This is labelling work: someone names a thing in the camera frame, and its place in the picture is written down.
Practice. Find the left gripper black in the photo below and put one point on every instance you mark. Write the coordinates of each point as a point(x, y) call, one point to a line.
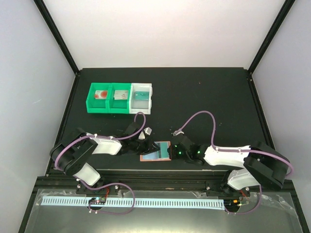
point(148, 146)

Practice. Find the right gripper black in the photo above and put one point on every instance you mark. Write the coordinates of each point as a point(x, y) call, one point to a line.
point(170, 150)

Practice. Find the teal VIP credit card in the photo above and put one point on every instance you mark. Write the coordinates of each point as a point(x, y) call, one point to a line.
point(162, 153)

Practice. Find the brown leather card holder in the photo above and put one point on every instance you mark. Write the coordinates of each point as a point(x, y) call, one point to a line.
point(154, 158)

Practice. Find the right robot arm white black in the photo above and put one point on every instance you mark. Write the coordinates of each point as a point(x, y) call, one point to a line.
point(248, 166)

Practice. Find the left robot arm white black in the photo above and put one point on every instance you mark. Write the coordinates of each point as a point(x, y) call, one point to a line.
point(71, 155)

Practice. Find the teal VIP card in bin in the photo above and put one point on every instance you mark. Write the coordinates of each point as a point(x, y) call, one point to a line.
point(141, 95)

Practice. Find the blossom pattern card in bin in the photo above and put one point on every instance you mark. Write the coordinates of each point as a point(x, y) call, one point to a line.
point(121, 94)

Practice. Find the red circles card in bin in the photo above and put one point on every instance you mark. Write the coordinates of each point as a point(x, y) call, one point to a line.
point(100, 94)

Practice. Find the white translucent bin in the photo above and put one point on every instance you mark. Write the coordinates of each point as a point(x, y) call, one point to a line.
point(136, 106)

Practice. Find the green bin middle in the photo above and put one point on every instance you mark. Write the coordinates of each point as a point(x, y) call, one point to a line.
point(119, 106)

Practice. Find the green bin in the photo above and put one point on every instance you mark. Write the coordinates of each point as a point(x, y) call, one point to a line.
point(119, 106)
point(97, 101)

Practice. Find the green bin left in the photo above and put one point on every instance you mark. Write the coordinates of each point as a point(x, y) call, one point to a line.
point(97, 101)

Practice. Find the left small circuit board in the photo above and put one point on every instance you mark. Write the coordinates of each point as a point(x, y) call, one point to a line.
point(97, 201)

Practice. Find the small circuit board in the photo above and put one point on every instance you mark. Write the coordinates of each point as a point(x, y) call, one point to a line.
point(238, 202)
point(97, 201)

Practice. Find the right small circuit board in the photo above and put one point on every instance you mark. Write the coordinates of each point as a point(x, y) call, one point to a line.
point(238, 202)

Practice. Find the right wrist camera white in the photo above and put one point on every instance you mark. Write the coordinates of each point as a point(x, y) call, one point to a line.
point(177, 132)

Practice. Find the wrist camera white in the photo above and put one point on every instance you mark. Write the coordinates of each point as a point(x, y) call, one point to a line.
point(177, 132)
point(145, 133)

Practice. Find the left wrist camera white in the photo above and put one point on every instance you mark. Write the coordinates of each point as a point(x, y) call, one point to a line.
point(145, 133)

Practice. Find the white slotted cable duct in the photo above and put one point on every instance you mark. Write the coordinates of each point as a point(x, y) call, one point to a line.
point(214, 204)

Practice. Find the black aluminium front rail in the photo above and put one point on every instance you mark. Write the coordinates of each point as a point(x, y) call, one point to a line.
point(140, 180)

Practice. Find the left black frame post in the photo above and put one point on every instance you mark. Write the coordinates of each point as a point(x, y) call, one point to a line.
point(56, 34)

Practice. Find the black frame post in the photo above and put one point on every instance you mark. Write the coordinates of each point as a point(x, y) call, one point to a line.
point(56, 34)
point(283, 12)

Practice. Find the right black frame post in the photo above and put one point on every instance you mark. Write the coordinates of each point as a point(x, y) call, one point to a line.
point(283, 12)

